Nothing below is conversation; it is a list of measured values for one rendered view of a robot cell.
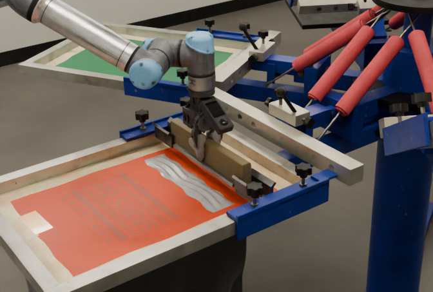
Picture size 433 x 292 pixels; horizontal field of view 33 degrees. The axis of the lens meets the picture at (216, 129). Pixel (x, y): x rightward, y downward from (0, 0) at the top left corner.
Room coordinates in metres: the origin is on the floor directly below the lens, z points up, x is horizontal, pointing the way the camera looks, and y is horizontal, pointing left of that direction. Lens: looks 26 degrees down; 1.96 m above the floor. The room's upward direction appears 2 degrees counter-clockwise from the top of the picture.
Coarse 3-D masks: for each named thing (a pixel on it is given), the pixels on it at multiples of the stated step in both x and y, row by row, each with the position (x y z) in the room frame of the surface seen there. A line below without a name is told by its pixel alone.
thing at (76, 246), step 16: (208, 176) 1.77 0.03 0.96; (160, 192) 1.69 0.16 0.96; (176, 192) 1.69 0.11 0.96; (224, 192) 1.68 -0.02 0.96; (176, 208) 1.61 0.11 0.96; (192, 208) 1.60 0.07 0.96; (224, 208) 1.60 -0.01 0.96; (80, 224) 1.55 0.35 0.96; (176, 224) 1.53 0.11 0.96; (192, 224) 1.53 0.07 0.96; (48, 240) 1.48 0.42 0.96; (64, 240) 1.48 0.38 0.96; (80, 240) 1.47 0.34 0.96; (96, 240) 1.47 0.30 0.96; (128, 240) 1.47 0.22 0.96; (144, 240) 1.46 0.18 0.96; (160, 240) 1.46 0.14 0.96; (64, 256) 1.41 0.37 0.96; (80, 256) 1.41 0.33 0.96; (96, 256) 1.41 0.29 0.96; (112, 256) 1.41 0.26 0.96; (80, 272) 1.35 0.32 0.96
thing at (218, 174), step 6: (174, 144) 1.90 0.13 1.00; (180, 150) 1.86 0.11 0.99; (186, 150) 1.86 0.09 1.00; (192, 156) 1.82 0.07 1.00; (198, 162) 1.79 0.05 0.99; (204, 162) 1.78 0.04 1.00; (204, 168) 1.76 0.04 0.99; (210, 168) 1.74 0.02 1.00; (216, 174) 1.71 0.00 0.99; (222, 174) 1.71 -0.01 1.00; (222, 180) 1.69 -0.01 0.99; (228, 180) 1.67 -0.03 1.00; (234, 186) 1.66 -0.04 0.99
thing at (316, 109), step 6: (306, 108) 2.02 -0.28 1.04; (312, 108) 2.02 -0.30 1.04; (318, 108) 2.02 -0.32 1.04; (324, 108) 2.02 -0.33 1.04; (312, 114) 1.98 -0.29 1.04; (318, 114) 1.99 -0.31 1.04; (324, 114) 2.00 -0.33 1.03; (318, 120) 1.99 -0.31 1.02; (324, 120) 2.00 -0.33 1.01; (300, 126) 1.94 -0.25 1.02; (318, 126) 1.99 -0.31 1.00
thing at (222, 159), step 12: (180, 120) 1.93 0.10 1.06; (180, 132) 1.88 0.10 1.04; (180, 144) 1.89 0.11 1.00; (204, 144) 1.78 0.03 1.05; (216, 144) 1.76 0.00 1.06; (216, 156) 1.73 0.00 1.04; (228, 156) 1.69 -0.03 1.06; (216, 168) 1.73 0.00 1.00; (228, 168) 1.69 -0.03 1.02; (240, 168) 1.64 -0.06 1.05
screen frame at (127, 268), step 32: (64, 160) 1.83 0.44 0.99; (96, 160) 1.87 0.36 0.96; (256, 160) 1.84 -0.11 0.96; (0, 192) 1.71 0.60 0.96; (0, 224) 1.50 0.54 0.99; (224, 224) 1.47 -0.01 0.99; (32, 256) 1.37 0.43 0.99; (128, 256) 1.35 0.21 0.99; (160, 256) 1.36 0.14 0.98; (64, 288) 1.25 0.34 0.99; (96, 288) 1.27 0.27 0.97
